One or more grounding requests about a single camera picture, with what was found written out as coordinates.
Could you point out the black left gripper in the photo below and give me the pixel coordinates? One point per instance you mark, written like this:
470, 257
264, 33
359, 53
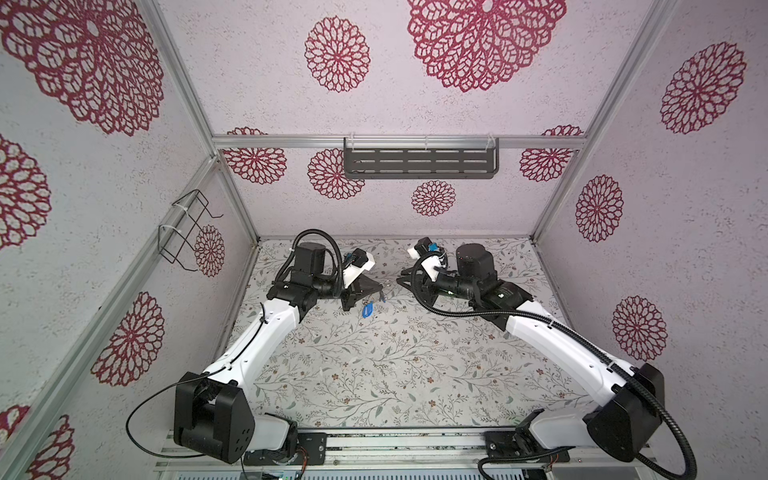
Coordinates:
359, 289

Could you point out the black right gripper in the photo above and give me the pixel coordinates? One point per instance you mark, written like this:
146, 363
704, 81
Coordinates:
425, 288

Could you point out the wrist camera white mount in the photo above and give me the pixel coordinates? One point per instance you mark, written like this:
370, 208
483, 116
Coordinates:
430, 256
355, 264

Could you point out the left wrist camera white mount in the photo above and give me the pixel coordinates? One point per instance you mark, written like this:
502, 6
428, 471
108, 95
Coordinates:
355, 264

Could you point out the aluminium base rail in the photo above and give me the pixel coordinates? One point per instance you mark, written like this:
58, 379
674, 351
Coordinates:
378, 453

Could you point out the blue key tag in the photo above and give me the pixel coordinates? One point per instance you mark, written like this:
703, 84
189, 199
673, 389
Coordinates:
368, 310

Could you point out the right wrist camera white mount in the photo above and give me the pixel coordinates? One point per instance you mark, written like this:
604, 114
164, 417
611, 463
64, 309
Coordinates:
430, 256

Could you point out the dark grey wall shelf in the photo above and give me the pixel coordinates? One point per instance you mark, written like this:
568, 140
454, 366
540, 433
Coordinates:
380, 161

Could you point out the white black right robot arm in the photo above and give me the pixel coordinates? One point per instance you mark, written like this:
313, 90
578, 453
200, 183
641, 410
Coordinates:
621, 423

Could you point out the black wire wall rack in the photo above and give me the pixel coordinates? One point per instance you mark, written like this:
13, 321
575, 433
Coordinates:
176, 240

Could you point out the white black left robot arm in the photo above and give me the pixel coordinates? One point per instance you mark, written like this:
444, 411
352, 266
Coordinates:
212, 410

